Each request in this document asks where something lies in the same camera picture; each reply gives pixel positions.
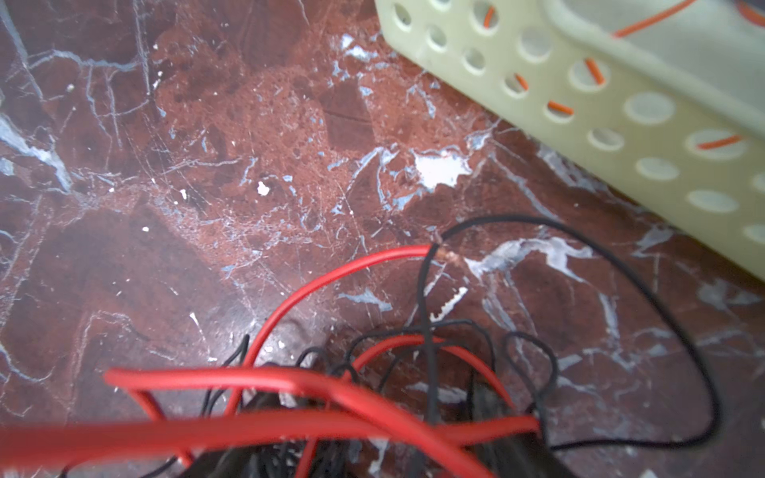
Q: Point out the middle green perforated basket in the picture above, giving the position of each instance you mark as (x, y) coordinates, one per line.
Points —
(663, 100)

